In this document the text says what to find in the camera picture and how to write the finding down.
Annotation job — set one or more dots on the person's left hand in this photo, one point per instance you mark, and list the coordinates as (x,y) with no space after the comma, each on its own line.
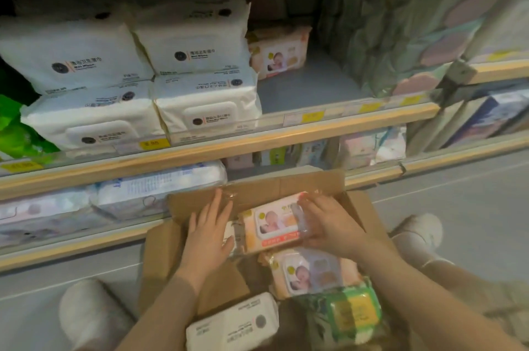
(206,239)

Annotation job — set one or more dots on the person's right hand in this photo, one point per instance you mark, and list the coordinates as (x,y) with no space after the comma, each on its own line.
(334,229)

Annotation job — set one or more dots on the brown cardboard box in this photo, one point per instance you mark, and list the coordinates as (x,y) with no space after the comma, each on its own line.
(264,189)

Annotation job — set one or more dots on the yellow lid wet wipes packet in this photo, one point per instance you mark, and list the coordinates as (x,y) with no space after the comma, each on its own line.
(351,313)

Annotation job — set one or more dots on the wooden store shelving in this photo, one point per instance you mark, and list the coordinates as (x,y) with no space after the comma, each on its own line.
(248,142)

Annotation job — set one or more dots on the green pink tissue bundle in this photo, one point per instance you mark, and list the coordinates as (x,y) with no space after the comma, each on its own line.
(392,32)

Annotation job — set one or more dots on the person's right forearm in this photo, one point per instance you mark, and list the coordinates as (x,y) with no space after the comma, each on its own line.
(425,301)

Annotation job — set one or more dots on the person's left forearm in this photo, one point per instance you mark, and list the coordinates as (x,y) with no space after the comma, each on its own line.
(161,317)

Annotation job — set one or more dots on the neighbouring wooden shelf unit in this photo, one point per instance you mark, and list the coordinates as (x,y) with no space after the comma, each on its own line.
(467,154)

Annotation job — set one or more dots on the white pack with blue print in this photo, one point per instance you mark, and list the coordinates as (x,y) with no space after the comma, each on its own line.
(161,189)

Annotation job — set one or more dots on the yellow price tag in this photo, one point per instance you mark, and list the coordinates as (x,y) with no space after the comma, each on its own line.
(153,144)
(308,117)
(411,100)
(22,166)
(370,107)

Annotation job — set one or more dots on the clear pack with red print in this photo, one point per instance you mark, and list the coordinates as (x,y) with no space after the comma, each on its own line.
(45,218)

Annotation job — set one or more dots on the beige shorts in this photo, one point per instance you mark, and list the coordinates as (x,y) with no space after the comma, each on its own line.
(508,301)

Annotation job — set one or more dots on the grey metal shelf bracket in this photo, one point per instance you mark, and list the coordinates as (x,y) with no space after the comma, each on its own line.
(458,74)

